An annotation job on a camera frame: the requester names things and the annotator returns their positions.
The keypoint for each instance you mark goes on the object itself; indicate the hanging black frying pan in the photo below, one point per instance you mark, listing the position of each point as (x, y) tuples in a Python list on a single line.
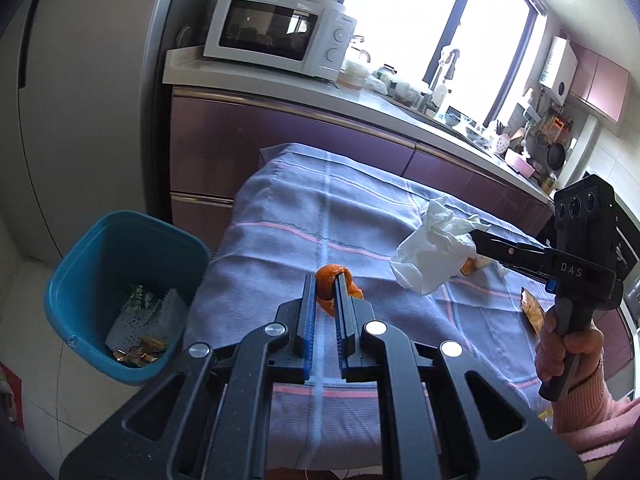
[(556, 156)]

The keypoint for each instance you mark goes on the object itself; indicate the person's right hand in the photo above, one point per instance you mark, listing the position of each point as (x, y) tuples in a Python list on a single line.
[(582, 355)]

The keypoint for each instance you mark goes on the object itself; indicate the black built-in oven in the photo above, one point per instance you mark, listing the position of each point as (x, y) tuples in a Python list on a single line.
[(631, 260)]

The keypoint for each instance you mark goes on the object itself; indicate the white tissue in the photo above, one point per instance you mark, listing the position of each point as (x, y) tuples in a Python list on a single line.
[(425, 260)]

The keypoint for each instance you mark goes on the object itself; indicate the white dotted paper sheet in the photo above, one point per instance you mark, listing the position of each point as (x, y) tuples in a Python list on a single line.
[(145, 325)]

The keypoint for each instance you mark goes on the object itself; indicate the pink mixing bowl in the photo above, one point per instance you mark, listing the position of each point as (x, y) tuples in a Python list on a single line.
[(520, 162)]

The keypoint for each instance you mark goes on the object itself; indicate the plaid purple tablecloth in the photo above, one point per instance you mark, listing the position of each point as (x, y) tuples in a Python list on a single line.
[(300, 200)]

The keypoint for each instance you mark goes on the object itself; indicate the dark framed window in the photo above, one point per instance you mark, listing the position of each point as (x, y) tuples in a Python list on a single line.
[(400, 10)]

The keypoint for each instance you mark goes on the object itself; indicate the red paper bag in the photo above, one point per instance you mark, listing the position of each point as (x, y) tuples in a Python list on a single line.
[(12, 395)]

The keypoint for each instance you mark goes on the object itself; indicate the pink upper cabinet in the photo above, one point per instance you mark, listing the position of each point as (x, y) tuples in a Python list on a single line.
[(600, 82)]

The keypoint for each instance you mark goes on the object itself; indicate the curved orange peel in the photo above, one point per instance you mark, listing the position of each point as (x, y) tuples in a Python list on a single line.
[(327, 280)]

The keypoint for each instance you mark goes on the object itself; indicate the orange grater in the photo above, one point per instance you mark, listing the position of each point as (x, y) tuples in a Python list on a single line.
[(560, 127)]

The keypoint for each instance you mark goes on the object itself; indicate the green printed packet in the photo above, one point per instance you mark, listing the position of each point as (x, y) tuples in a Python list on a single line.
[(137, 297)]

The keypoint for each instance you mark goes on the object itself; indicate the clear plastic food container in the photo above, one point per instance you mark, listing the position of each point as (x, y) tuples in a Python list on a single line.
[(352, 77)]

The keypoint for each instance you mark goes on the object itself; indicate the blue plastic trash bin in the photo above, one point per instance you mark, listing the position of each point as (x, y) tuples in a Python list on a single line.
[(80, 280)]

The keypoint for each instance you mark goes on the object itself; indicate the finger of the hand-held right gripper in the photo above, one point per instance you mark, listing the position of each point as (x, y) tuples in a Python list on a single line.
[(515, 255)]

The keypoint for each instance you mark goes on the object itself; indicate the golden foil scraps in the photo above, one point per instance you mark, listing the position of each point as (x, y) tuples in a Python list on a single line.
[(140, 352)]

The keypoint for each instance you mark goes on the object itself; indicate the metal kitchen faucet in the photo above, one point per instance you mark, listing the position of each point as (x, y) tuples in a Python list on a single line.
[(441, 72)]

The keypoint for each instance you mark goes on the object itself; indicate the grey refrigerator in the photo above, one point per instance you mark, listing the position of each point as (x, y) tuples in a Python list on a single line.
[(100, 110)]

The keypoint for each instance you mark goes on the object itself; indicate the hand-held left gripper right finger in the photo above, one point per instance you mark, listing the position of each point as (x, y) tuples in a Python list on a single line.
[(345, 320)]

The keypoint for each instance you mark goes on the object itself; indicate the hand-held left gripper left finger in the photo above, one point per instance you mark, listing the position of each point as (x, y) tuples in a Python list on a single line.
[(307, 320)]

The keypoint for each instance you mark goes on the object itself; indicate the purple kitchen base cabinets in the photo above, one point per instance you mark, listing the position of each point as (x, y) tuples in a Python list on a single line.
[(225, 135)]

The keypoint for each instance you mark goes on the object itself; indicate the white microwave oven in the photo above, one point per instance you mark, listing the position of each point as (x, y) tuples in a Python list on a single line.
[(265, 30)]

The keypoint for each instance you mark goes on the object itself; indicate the white wall water heater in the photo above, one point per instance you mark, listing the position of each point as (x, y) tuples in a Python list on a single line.
[(557, 67)]

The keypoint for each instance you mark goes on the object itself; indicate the white soap bottle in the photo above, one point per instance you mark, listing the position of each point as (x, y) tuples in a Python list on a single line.
[(440, 96)]

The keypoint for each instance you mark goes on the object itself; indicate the golden snack wrapper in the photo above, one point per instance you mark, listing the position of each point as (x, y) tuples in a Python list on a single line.
[(534, 312)]

